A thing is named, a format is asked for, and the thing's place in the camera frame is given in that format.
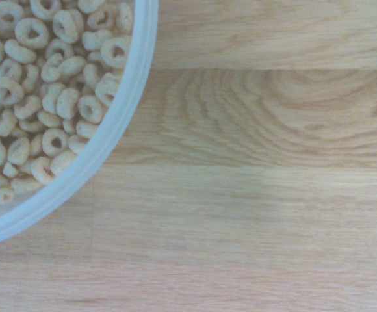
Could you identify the clear round food container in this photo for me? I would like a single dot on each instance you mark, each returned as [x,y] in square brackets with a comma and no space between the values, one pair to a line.
[127,107]

